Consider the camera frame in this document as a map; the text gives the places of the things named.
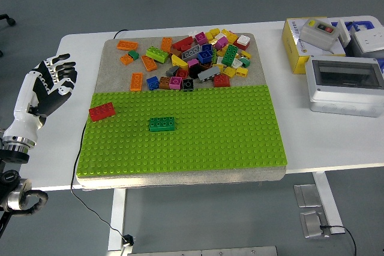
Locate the blue plastic bin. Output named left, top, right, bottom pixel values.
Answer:
left=329, top=19, right=384, bottom=74

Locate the thin black cable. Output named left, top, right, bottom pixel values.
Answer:
left=70, top=29, right=130, bottom=239

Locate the magenta 2x2 brick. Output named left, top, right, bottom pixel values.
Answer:
left=169, top=76, right=183, bottom=91
left=194, top=31, right=209, bottom=45

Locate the white push-button switch box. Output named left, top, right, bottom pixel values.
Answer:
left=299, top=18, right=341, bottom=53

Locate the black office chair base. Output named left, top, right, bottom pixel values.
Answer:
left=0, top=13, right=16, bottom=58

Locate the grey-brown mat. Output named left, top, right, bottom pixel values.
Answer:
left=76, top=32, right=287, bottom=191

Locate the black floor cable with plug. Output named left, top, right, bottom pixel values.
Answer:
left=319, top=224, right=358, bottom=256

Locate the white switch plate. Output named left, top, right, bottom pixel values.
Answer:
left=338, top=19, right=350, bottom=49

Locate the lime green 2x4 brick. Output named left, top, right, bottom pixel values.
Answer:
left=145, top=46, right=170, bottom=64

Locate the dark green 2x4 brick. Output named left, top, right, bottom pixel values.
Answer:
left=221, top=44, right=239, bottom=67
left=149, top=116, right=176, bottom=132

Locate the white distribution box clear cover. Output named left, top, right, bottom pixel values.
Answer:
left=304, top=55, right=384, bottom=118

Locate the white wall socket panel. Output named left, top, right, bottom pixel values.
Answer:
left=350, top=26, right=384, bottom=58

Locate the yellow curved brick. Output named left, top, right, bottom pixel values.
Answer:
left=170, top=54, right=189, bottom=71

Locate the long red brick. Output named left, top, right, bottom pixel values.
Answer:
left=171, top=36, right=195, bottom=52

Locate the red sloped 2x2 brick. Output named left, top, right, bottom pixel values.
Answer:
left=212, top=74, right=231, bottom=88

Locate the long metal floor plate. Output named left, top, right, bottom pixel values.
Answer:
left=127, top=245, right=278, bottom=256

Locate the red 2x4 brick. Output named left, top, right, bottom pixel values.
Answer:
left=88, top=102, right=116, bottom=122

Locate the grey 2x4 brick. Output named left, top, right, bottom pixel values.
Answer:
left=181, top=45, right=202, bottom=61

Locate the lime green baseplate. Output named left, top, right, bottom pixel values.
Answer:
left=76, top=84, right=289, bottom=178

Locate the long grey brick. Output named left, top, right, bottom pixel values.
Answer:
left=197, top=66, right=221, bottom=82

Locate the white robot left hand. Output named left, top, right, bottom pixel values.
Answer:
left=2, top=53, right=78, bottom=144

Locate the yellow cardboard box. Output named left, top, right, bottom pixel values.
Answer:
left=281, top=17, right=349, bottom=75

